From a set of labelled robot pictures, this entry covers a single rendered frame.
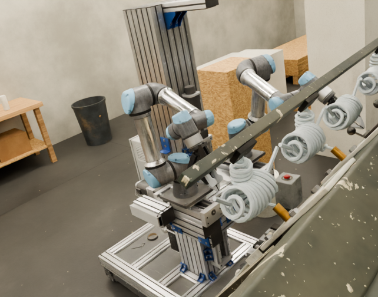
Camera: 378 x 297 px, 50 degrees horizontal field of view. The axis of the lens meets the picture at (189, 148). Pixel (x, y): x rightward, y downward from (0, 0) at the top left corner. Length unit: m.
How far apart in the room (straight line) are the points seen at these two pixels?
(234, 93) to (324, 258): 3.47
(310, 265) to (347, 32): 3.84
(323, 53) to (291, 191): 2.22
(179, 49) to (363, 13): 2.25
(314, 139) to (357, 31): 3.42
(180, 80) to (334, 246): 1.90
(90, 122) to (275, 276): 5.84
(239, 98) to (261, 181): 3.30
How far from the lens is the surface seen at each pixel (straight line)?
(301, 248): 0.49
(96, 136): 6.30
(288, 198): 2.51
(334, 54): 4.36
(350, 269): 0.52
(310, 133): 0.83
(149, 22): 2.24
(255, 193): 0.67
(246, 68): 2.24
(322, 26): 4.36
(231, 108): 3.93
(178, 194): 2.25
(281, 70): 5.88
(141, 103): 2.04
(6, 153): 6.04
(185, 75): 2.36
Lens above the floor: 2.16
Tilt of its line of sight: 23 degrees down
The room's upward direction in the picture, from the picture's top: 11 degrees counter-clockwise
